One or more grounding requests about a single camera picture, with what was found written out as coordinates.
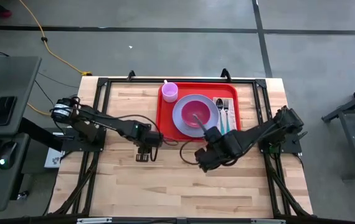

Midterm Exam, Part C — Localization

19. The desk caster wheel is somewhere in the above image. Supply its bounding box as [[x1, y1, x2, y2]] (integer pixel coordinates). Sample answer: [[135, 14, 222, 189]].
[[16, 190, 31, 202]]

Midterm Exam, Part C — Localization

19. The lilac plastic mug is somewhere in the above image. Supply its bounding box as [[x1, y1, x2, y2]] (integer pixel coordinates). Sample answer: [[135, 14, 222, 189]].
[[161, 79, 179, 104]]

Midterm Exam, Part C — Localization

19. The lilac round plate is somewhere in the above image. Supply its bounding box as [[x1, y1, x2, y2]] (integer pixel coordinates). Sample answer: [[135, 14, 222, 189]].
[[171, 93, 220, 139]]

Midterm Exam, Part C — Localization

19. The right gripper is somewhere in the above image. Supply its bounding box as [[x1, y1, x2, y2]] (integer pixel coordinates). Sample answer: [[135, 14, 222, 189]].
[[194, 126, 244, 174]]

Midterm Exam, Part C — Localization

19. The yellow extension cable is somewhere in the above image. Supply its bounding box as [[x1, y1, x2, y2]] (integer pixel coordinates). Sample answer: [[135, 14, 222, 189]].
[[27, 102, 54, 117], [17, 0, 93, 77]]

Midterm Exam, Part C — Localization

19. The black metal table frame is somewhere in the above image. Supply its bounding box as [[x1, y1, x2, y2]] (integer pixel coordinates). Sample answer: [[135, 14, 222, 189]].
[[47, 76, 314, 218]]

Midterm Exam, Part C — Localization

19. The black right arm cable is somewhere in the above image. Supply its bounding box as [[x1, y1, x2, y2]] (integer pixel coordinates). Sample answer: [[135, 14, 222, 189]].
[[179, 139, 204, 166]]

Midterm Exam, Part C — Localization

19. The white printed box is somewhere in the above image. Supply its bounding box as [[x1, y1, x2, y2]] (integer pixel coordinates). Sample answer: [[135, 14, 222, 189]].
[[44, 147, 65, 169]]

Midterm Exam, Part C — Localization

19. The silver frame bracket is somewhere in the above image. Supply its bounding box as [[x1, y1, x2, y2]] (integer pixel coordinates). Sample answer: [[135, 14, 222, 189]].
[[76, 217, 113, 224], [251, 218, 286, 224]]

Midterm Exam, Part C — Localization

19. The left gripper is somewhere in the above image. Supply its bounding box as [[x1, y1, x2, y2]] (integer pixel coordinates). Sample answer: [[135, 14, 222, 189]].
[[133, 124, 164, 162]]

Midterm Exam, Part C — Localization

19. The teal-handled metal fork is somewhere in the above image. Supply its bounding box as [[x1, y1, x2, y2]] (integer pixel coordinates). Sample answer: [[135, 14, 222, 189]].
[[222, 98, 232, 133]]

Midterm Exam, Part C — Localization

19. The beige cloth napkin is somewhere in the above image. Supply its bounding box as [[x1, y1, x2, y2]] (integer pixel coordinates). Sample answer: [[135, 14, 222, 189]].
[[212, 96, 239, 132]]

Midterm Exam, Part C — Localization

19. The red plastic tray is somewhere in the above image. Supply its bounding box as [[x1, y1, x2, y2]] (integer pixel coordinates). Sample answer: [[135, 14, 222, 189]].
[[155, 82, 242, 143]]

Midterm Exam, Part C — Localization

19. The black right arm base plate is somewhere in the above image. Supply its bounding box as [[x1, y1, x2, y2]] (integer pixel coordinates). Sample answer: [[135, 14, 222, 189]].
[[257, 136, 308, 154]]

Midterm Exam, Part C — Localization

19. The teal-handled metal spoon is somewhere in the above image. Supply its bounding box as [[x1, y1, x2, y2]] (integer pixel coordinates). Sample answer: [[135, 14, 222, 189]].
[[215, 98, 225, 136]]

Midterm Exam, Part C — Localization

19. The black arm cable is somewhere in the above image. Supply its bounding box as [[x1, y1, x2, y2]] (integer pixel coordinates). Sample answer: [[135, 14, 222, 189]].
[[179, 139, 204, 166], [150, 136, 179, 163]]

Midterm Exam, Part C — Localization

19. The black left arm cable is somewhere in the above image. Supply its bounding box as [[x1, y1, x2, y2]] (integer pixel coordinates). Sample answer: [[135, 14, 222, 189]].
[[150, 136, 179, 163]]

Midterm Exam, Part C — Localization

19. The black desk leg bar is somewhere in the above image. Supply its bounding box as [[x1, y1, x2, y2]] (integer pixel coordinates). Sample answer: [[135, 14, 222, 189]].
[[18, 117, 65, 152]]

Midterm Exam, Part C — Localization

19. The black computer mouse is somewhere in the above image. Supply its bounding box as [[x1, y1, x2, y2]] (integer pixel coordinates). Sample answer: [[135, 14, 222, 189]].
[[0, 141, 18, 170]]

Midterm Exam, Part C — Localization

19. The cream-handled table knife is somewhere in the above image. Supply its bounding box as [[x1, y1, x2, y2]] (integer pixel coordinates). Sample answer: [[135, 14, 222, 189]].
[[192, 113, 209, 133]]

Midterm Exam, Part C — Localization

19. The magenta plastic bowl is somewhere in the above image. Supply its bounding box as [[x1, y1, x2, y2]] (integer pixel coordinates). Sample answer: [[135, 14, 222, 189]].
[[180, 100, 212, 129]]

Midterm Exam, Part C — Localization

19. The grey computer desk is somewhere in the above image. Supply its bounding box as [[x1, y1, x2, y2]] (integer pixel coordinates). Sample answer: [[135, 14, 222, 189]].
[[0, 55, 43, 213]]

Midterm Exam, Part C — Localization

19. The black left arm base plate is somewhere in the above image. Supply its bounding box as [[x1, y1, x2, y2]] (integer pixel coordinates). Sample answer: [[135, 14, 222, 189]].
[[61, 133, 107, 154]]

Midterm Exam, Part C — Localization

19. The black smartphone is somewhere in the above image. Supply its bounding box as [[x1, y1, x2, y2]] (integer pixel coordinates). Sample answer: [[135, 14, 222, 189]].
[[0, 95, 18, 127]]

